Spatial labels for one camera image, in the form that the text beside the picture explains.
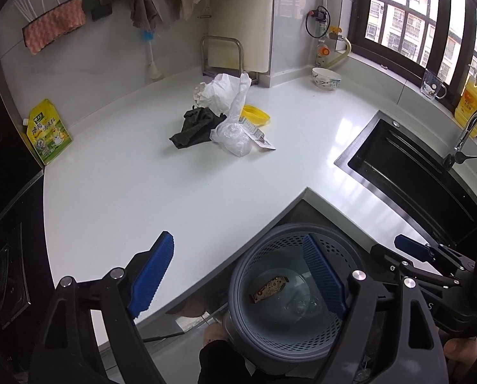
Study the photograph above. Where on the white cutting board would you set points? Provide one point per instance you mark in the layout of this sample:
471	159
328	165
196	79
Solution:
242	8

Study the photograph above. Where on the clear plastic bag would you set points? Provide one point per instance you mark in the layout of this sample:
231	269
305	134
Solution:
234	140

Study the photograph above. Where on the clear plastic cup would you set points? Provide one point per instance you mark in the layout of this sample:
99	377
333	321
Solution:
302	308

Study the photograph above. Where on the black kitchen sink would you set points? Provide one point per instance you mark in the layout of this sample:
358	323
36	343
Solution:
402	168

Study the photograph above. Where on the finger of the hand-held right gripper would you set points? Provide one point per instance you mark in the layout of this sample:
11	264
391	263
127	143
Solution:
412	246
386	258

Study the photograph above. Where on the person's right hand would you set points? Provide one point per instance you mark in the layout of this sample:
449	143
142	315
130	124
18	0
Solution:
460	354

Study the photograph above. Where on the black crumpled cloth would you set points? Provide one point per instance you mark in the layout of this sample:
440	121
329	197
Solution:
194	128

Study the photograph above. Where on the white hanging spatula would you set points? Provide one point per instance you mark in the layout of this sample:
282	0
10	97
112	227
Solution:
205	11

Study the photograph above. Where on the dark pant leg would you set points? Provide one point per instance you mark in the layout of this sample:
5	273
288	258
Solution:
218	364

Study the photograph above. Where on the grey perforated waste bin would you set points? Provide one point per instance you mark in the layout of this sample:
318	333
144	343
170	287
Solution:
262	248

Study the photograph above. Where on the brown snack wrapper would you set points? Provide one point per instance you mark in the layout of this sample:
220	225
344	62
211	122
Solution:
268	288

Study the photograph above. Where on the yellow green pouch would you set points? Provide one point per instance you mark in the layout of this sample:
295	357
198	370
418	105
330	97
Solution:
48	134

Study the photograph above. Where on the chrome faucet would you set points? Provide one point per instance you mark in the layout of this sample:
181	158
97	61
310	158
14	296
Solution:
466	132

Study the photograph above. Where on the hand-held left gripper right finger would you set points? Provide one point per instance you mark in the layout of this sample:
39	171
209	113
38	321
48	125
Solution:
322	272

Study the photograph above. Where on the white patterned bowl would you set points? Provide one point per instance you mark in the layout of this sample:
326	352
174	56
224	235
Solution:
325	80

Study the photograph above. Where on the dark window frame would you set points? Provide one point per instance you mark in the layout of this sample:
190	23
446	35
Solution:
386	54

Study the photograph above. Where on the small orange capped bottle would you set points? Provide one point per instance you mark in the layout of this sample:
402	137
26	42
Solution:
322	54

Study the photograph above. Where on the yellow plastic lid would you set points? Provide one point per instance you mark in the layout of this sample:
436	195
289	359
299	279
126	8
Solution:
256	114

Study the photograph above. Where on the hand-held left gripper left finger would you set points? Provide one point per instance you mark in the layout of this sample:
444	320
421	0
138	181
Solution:
150	276

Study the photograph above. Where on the pink sponge cloth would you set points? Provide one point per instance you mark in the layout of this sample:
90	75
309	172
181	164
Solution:
54	24

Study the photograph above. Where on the metal board rack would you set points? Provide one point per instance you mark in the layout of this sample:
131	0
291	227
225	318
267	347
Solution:
241	54

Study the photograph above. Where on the white printed paper packet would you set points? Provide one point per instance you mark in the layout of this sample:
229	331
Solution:
260	136

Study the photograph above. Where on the clear glass mug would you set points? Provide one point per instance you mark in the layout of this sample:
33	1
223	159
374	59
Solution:
432	86

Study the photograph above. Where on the yellow oil bottle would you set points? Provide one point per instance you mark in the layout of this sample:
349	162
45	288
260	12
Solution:
472	106

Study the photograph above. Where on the black gas valve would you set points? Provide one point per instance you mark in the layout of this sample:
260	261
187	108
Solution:
318	15

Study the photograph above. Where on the black wall holder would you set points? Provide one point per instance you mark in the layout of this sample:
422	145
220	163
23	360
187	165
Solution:
101	12

